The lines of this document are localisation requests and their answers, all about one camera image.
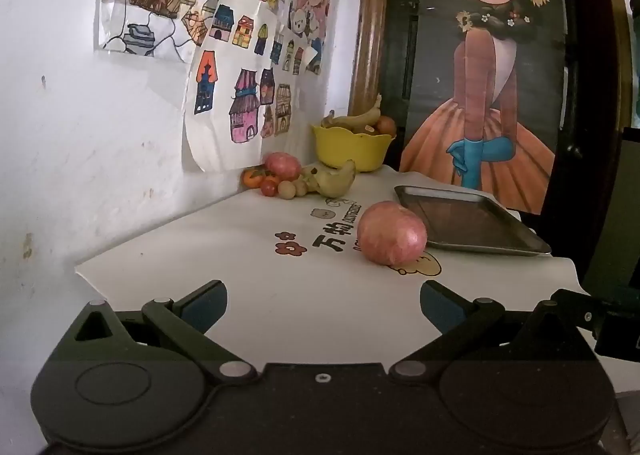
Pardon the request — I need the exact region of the dark wooden door frame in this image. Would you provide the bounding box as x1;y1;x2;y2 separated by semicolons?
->
545;0;632;286

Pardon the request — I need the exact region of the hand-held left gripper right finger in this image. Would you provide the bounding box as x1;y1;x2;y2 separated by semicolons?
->
390;280;591;382

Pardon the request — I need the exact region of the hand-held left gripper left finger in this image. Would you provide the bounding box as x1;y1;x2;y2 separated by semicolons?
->
55;280;258;383

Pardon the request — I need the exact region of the girl in dress poster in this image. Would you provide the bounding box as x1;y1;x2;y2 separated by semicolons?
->
400;0;568;216

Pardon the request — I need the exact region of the large pink apple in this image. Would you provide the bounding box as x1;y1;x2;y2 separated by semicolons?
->
356;201;428;267

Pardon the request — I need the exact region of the yellow plastic bowl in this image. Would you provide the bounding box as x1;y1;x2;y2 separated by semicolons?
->
311;124;397;172

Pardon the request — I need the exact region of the metal tray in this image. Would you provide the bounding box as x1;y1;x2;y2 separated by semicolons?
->
394;185;552;257

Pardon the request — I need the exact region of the houses drawing paper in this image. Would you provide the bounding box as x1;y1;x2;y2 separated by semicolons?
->
182;0;326;173

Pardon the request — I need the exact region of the brown wooden frame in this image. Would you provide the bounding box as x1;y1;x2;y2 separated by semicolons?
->
348;0;393;118

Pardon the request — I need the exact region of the small pink apple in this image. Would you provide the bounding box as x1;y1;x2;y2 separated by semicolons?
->
264;152;302;181

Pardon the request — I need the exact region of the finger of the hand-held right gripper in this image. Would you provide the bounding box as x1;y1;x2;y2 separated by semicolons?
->
552;288;608;336

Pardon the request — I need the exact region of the spotted banana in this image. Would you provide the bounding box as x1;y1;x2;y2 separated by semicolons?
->
321;94;383;130

